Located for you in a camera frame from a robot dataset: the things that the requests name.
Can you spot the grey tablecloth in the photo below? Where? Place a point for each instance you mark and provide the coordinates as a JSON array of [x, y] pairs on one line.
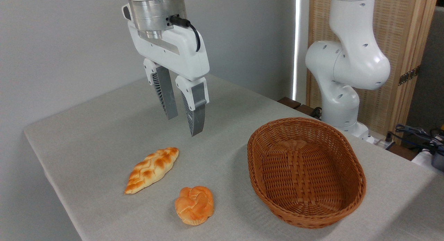
[[114, 130]]

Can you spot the white power strip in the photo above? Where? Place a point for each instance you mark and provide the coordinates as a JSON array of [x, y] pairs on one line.
[[380, 141]]

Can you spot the brown oval wicker basket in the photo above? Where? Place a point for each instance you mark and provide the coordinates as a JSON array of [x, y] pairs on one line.
[[305, 171]]

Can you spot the grey box device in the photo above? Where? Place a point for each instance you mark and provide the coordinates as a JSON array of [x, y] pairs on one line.
[[438, 161]]

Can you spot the long braided bread loaf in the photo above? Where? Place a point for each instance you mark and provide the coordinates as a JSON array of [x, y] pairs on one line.
[[152, 168]]

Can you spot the dark metal screen hinge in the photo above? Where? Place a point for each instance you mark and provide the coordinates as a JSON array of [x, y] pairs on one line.
[[409, 75]]

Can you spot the round knotted bread roll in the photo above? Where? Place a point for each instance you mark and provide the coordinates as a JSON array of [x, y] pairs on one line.
[[194, 205]]

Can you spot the dark brown wooden block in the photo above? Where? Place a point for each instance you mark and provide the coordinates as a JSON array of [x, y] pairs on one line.
[[289, 102], [307, 110]]

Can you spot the white vertical corner trim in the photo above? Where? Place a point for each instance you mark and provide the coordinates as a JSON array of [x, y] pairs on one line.
[[297, 43]]

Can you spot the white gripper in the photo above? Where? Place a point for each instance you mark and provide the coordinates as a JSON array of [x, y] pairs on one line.
[[180, 53]]

